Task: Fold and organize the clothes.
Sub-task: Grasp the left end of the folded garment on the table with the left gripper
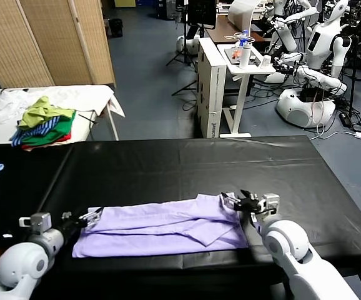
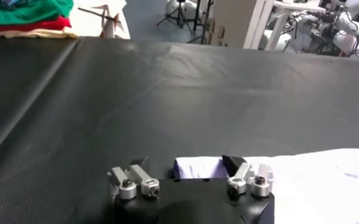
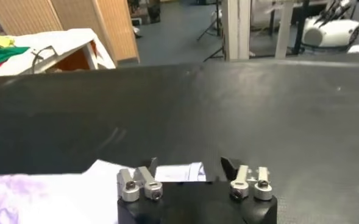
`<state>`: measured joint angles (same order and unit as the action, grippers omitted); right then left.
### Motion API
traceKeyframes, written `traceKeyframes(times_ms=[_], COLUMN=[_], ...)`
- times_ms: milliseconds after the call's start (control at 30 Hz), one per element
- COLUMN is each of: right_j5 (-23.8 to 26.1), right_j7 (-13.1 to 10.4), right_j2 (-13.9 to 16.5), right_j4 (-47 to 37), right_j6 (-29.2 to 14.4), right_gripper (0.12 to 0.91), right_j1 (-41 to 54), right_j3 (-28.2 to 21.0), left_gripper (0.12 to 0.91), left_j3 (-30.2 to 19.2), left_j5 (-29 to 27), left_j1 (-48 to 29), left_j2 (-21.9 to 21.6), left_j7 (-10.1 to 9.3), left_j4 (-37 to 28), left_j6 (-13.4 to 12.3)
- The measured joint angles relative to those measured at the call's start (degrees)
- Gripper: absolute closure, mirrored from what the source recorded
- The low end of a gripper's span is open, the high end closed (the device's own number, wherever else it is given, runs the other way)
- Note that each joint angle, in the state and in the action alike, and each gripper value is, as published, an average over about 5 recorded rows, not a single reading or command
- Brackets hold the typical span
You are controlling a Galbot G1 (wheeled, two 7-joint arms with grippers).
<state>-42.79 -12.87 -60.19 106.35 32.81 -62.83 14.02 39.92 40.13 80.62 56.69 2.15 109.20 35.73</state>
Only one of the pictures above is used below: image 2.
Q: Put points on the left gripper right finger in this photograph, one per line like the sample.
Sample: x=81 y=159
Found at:
x=243 y=179

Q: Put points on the lavender t-shirt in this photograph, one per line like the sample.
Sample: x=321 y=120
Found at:
x=319 y=188

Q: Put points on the white standing desk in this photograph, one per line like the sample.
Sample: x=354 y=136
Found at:
x=278 y=27

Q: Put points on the green garment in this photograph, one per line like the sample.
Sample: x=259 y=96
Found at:
x=30 y=13

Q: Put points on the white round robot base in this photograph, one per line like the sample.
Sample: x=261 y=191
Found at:
x=188 y=6

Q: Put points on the black light stand tripod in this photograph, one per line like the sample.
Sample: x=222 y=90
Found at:
x=178 y=15

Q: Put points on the black vinyl table cover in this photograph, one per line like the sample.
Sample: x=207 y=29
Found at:
x=197 y=106
x=14 y=85

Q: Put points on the black monitor tripod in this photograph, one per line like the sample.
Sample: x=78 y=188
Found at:
x=203 y=24

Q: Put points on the beige garment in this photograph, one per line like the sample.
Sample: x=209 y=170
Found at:
x=30 y=33

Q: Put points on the tall white cardboard box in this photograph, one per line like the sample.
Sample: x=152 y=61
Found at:
x=234 y=24

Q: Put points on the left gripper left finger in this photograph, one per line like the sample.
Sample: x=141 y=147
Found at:
x=124 y=182

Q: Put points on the red garment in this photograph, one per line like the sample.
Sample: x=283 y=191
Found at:
x=45 y=25

